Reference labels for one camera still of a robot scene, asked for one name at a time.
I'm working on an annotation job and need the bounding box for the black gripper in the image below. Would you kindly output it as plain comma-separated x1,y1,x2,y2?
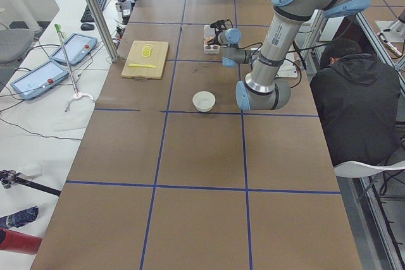
209,19,232,46

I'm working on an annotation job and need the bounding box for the clear plastic egg box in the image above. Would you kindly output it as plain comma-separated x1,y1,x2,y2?
203,25,220,55

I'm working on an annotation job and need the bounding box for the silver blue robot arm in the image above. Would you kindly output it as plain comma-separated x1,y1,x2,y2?
208,0,371,111

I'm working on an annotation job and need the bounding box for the wooden cutting board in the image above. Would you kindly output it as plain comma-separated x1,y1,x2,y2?
121,40,169,80

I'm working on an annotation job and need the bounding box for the white ceramic bowl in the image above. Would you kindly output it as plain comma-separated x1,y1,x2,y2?
192,91,216,113

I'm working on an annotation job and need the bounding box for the yellow plastic knife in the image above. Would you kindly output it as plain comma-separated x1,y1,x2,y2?
128,63,157,68

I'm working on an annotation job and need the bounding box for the black keyboard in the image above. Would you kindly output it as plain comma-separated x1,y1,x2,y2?
80,0,109,23

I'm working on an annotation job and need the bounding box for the black computer mouse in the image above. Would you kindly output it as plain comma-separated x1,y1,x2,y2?
80,23,95,31

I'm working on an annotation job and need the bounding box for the blue teach pendant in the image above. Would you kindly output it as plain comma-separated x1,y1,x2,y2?
11,59,68,100
49,33,98,66

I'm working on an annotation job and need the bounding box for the person in black hoodie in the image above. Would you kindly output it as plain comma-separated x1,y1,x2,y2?
310,38,401,166

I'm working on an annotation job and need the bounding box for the white chair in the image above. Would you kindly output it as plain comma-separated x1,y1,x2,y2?
334,161,405,178

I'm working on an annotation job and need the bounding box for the red bottle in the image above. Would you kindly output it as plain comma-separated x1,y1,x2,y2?
1,228,42,255

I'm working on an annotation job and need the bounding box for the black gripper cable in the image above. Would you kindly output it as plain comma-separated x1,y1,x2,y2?
237,40,308,89

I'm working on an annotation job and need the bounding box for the aluminium frame post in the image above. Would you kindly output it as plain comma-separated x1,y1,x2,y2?
86,0,118,63

